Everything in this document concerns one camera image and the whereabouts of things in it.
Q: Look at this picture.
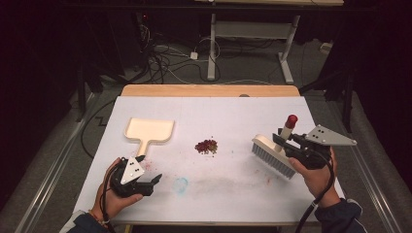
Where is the wrist bracelet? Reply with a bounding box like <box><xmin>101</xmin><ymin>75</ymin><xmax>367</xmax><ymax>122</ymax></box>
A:
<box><xmin>87</xmin><ymin>210</ymin><xmax>110</xmax><ymax>227</ymax></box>

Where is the white-framed desk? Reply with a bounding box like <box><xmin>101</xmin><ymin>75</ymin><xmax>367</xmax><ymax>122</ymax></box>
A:
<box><xmin>193</xmin><ymin>0</ymin><xmax>345</xmax><ymax>85</ymax></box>

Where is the metal floor rail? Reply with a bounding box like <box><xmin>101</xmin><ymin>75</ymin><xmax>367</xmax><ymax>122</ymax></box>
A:
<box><xmin>14</xmin><ymin>92</ymin><xmax>100</xmax><ymax>233</ymax></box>
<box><xmin>324</xmin><ymin>96</ymin><xmax>404</xmax><ymax>233</ymax></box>

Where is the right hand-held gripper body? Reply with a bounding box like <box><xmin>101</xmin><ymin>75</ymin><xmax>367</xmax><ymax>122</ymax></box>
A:
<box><xmin>285</xmin><ymin>124</ymin><xmax>358</xmax><ymax>171</ymax></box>

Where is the cream brush with red-capped handle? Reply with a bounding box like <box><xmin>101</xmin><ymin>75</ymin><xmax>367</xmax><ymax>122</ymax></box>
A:
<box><xmin>252</xmin><ymin>114</ymin><xmax>299</xmax><ymax>180</ymax></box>

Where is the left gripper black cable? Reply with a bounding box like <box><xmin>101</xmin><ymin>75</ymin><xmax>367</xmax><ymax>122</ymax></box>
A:
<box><xmin>99</xmin><ymin>160</ymin><xmax>117</xmax><ymax>233</ymax></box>

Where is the tangle of floor cables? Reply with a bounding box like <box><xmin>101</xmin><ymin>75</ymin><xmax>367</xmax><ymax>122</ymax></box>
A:
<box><xmin>139</xmin><ymin>30</ymin><xmax>223</xmax><ymax>85</ymax></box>

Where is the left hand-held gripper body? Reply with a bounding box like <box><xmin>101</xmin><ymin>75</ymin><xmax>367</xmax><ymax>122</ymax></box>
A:
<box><xmin>110</xmin><ymin>156</ymin><xmax>155</xmax><ymax>198</ymax></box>

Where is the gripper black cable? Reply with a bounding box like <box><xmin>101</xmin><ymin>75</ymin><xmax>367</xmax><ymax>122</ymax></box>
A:
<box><xmin>99</xmin><ymin>160</ymin><xmax>117</xmax><ymax>233</ymax></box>
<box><xmin>293</xmin><ymin>159</ymin><xmax>335</xmax><ymax>233</ymax></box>

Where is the black tripod stand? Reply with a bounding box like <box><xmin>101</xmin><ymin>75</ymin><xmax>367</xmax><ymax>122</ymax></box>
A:
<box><xmin>299</xmin><ymin>62</ymin><xmax>355</xmax><ymax>134</ymax></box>

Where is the person's left hand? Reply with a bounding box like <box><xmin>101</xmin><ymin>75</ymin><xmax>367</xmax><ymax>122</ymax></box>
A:
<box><xmin>93</xmin><ymin>157</ymin><xmax>144</xmax><ymax>221</ymax></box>

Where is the cream plastic dustpan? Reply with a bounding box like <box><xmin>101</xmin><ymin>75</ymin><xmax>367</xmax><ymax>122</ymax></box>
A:
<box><xmin>123</xmin><ymin>116</ymin><xmax>176</xmax><ymax>158</ymax></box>

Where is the black floor cable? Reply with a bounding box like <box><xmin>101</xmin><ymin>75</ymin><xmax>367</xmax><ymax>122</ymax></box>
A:
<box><xmin>80</xmin><ymin>99</ymin><xmax>116</xmax><ymax>159</ymax></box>

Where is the pile of red and green beans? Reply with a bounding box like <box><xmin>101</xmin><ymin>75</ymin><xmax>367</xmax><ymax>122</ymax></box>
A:
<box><xmin>194</xmin><ymin>138</ymin><xmax>219</xmax><ymax>158</ymax></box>

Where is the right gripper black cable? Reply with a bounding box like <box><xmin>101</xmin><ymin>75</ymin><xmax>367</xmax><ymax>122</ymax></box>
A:
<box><xmin>293</xmin><ymin>159</ymin><xmax>335</xmax><ymax>233</ymax></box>

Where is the person's right hand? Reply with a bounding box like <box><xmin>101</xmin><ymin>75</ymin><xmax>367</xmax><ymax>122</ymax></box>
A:
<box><xmin>288</xmin><ymin>147</ymin><xmax>341</xmax><ymax>208</ymax></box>

